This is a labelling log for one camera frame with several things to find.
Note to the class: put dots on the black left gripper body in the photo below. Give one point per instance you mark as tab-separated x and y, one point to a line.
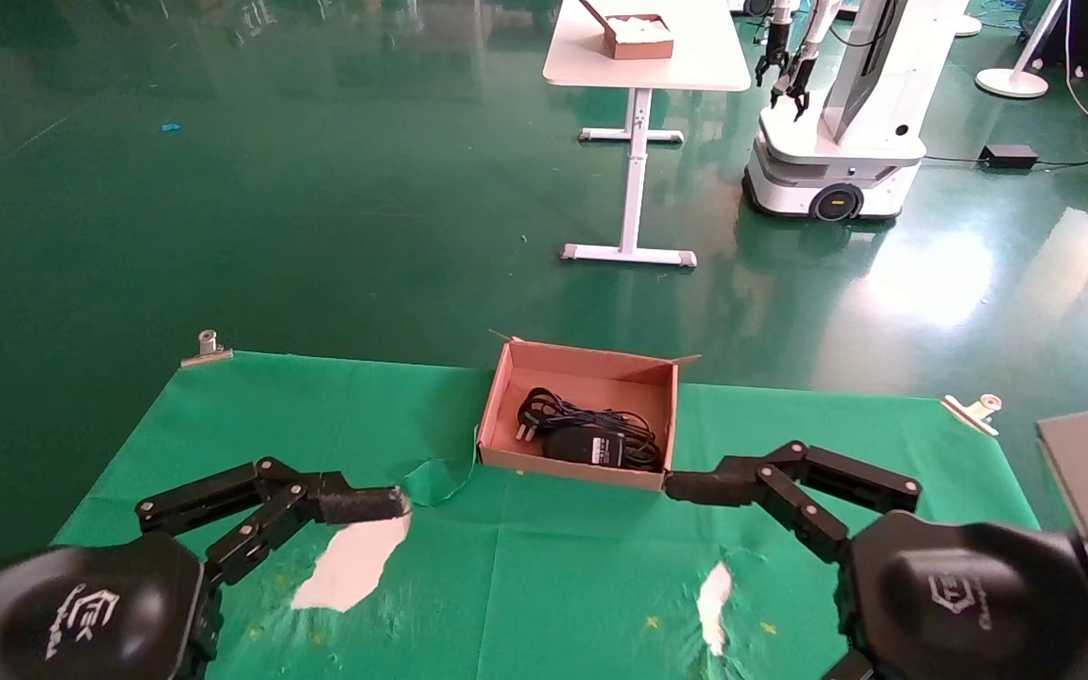
72	614

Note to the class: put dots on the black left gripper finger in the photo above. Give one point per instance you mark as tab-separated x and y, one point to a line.
365	503

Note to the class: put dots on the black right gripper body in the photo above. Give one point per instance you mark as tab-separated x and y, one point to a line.
969	604

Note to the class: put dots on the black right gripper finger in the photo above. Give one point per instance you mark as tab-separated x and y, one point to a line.
705	487
848	669

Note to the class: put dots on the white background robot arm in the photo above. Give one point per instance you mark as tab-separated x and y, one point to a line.
780	19
823	24

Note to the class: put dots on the open brown cardboard box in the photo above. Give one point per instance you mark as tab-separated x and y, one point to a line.
601	373

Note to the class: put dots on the small brown cardboard box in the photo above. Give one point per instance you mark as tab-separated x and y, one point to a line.
643	49

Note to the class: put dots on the green table cloth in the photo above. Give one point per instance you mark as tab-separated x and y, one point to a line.
553	567

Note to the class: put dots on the silver metal binder clip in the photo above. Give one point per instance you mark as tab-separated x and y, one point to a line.
207	352
971	413

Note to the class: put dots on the white wheeled background robot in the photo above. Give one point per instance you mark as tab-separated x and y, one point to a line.
837	142

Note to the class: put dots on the black background robot gripper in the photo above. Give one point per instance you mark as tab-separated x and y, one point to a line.
773	64
797	85

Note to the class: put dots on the black floor power brick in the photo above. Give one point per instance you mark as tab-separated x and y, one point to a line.
1009	157

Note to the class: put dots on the white packing filling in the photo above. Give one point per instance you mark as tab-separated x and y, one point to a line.
643	26

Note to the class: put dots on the white stand with round base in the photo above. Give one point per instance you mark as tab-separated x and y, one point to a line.
1011	83

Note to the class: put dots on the small white round base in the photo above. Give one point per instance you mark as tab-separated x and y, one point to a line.
969	26

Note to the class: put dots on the white pedestal table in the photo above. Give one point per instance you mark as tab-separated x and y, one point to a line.
695	57

